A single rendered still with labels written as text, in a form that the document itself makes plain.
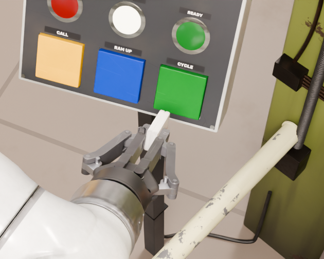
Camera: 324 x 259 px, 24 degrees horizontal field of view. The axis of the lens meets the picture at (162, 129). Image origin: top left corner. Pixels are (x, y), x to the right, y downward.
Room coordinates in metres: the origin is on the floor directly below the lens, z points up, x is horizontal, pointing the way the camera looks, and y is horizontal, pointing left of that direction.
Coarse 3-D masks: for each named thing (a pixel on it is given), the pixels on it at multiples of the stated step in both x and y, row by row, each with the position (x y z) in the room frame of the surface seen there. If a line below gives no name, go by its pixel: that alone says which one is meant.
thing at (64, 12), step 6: (54, 0) 0.76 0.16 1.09; (60, 0) 0.75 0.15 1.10; (66, 0) 0.75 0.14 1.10; (72, 0) 0.75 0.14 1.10; (54, 6) 0.75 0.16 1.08; (60, 6) 0.75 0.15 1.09; (66, 6) 0.75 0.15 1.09; (72, 6) 0.75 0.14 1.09; (60, 12) 0.74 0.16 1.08; (66, 12) 0.74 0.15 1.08; (72, 12) 0.74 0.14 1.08
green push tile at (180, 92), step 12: (168, 72) 0.66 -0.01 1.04; (180, 72) 0.66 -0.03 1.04; (192, 72) 0.66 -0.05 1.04; (168, 84) 0.65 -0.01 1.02; (180, 84) 0.65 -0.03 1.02; (192, 84) 0.64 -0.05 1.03; (204, 84) 0.64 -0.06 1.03; (156, 96) 0.64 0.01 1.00; (168, 96) 0.64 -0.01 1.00; (180, 96) 0.64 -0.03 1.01; (192, 96) 0.63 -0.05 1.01; (204, 96) 0.64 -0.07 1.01; (156, 108) 0.63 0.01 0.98; (168, 108) 0.63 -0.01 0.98; (180, 108) 0.63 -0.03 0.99; (192, 108) 0.62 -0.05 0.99
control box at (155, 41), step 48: (48, 0) 0.76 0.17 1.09; (96, 0) 0.75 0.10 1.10; (144, 0) 0.73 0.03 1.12; (192, 0) 0.72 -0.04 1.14; (240, 0) 0.71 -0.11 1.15; (96, 48) 0.71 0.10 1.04; (144, 48) 0.69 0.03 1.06; (240, 48) 0.71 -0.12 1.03; (96, 96) 0.66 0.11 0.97; (144, 96) 0.65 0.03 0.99
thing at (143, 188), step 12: (96, 168) 0.43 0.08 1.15; (108, 168) 0.42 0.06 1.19; (120, 168) 0.41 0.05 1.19; (132, 168) 0.44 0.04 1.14; (120, 180) 0.39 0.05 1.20; (132, 180) 0.40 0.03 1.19; (144, 180) 0.42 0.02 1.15; (132, 192) 0.38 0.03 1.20; (144, 192) 0.39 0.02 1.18; (144, 204) 0.37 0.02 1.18
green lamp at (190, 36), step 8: (184, 24) 0.70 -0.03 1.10; (192, 24) 0.70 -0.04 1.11; (176, 32) 0.70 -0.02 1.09; (184, 32) 0.69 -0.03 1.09; (192, 32) 0.69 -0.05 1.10; (200, 32) 0.69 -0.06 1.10; (184, 40) 0.69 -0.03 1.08; (192, 40) 0.68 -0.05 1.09; (200, 40) 0.68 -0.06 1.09; (192, 48) 0.68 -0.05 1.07
